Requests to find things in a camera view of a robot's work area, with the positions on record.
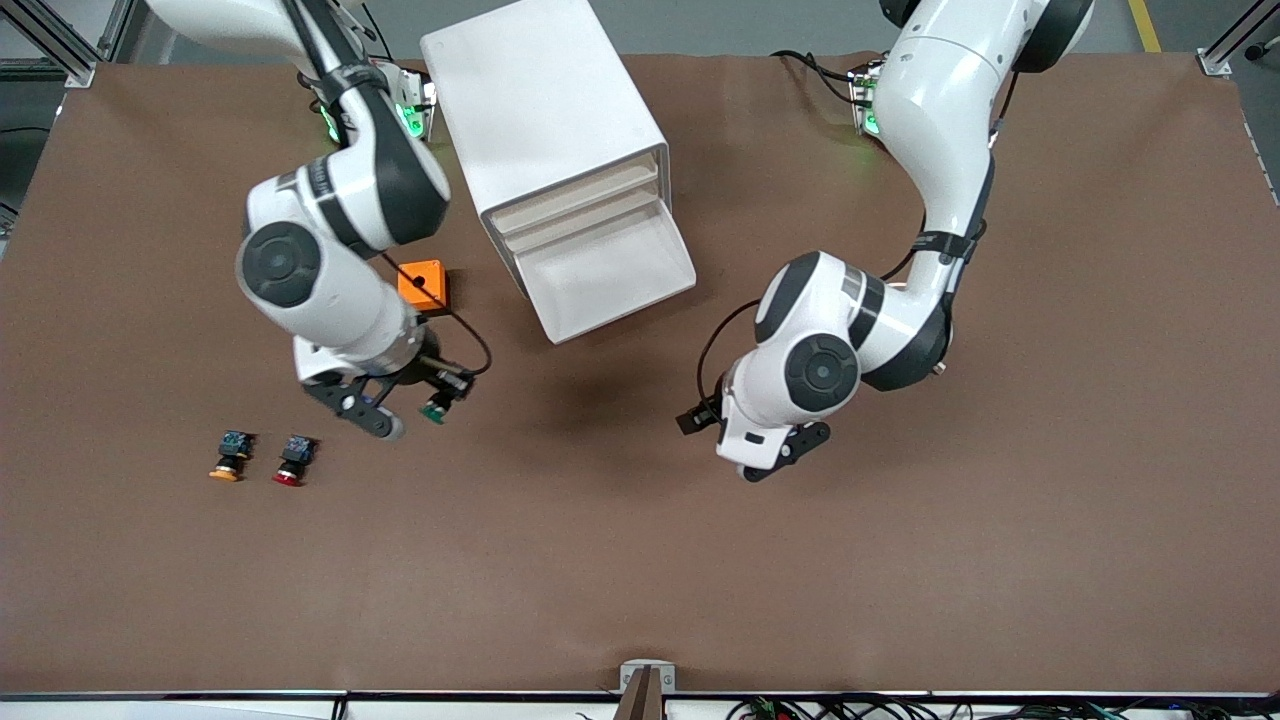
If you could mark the yellow mushroom push button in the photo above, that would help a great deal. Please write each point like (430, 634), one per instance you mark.
(230, 455)

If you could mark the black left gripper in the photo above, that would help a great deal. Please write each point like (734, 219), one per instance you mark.
(693, 419)

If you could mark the orange button enclosure box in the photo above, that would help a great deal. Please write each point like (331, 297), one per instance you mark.
(432, 275)

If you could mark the green mushroom push button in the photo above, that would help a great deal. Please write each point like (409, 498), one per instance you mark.
(433, 412)

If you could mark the aluminium frame profile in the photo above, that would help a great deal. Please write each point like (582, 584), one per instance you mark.
(60, 45)
(118, 25)
(1235, 40)

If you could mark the white drawer cabinet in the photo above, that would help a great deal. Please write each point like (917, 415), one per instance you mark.
(540, 100)

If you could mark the white plastic drawer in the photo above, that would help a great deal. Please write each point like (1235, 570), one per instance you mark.
(610, 270)
(560, 225)
(575, 195)

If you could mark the silver camera mount bracket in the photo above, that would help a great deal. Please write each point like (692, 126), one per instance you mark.
(647, 678)

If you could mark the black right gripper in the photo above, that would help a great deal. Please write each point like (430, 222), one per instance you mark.
(432, 368)

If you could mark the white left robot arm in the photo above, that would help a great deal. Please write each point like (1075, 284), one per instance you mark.
(940, 110)

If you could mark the red mushroom push button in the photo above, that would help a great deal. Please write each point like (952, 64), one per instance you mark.
(293, 460)

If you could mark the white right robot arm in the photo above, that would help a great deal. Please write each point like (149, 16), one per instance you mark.
(330, 290)

